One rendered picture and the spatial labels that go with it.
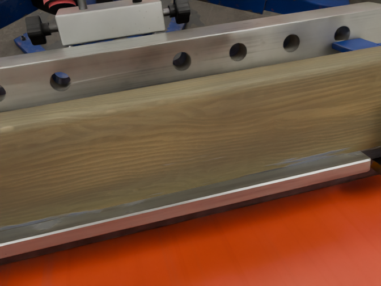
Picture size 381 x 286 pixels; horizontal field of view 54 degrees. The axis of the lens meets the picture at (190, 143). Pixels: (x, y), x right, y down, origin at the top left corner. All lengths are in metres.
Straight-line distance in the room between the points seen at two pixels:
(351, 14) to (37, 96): 0.38
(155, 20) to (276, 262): 0.33
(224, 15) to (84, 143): 2.08
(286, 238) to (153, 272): 0.09
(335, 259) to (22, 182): 0.19
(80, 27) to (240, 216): 0.30
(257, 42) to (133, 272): 0.31
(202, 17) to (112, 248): 2.03
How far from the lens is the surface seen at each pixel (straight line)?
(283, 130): 0.25
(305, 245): 0.27
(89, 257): 0.28
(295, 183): 0.26
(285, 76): 0.24
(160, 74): 0.44
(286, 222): 0.28
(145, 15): 0.48
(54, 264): 0.28
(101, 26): 0.48
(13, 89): 0.45
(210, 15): 2.27
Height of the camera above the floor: 1.47
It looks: 59 degrees down
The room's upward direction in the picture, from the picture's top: 5 degrees clockwise
